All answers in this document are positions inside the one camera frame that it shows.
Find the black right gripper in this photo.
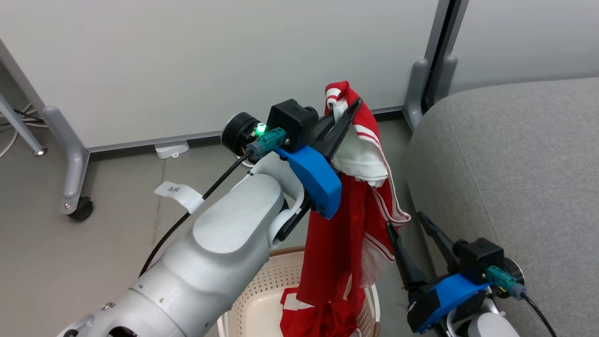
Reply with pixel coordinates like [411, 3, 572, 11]
[386, 211, 505, 334]

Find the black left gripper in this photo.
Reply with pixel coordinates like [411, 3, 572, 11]
[267, 97, 364, 160]

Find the red and white garment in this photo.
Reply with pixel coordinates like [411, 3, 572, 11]
[279, 81, 411, 337]

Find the cream laundry basket brown rim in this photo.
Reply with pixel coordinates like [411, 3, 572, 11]
[216, 246, 380, 337]

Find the grey fabric sofa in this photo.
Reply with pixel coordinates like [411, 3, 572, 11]
[405, 77, 599, 337]

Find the wide white partition panel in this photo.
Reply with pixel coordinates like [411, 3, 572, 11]
[0, 0, 453, 221]

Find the small white adapter box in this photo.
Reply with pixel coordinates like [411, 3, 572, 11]
[154, 139, 190, 160]

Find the narrow white partition panel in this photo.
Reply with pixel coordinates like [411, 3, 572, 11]
[435, 0, 599, 101]

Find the black caster wheel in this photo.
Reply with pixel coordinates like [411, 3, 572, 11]
[69, 197, 94, 222]

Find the grey metal table leg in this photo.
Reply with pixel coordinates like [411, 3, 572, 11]
[0, 91, 47, 156]

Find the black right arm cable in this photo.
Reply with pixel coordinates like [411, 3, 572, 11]
[519, 293, 557, 337]

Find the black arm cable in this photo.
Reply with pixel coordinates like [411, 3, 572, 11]
[139, 152, 253, 278]
[519, 293, 557, 337]

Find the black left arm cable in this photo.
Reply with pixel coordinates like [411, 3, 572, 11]
[139, 152, 253, 278]

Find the white cable label tag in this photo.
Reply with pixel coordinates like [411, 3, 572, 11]
[154, 181, 205, 213]

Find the white floor cable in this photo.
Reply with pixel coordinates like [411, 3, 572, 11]
[0, 103, 50, 158]

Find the black floor cable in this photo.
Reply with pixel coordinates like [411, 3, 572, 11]
[13, 109, 45, 123]

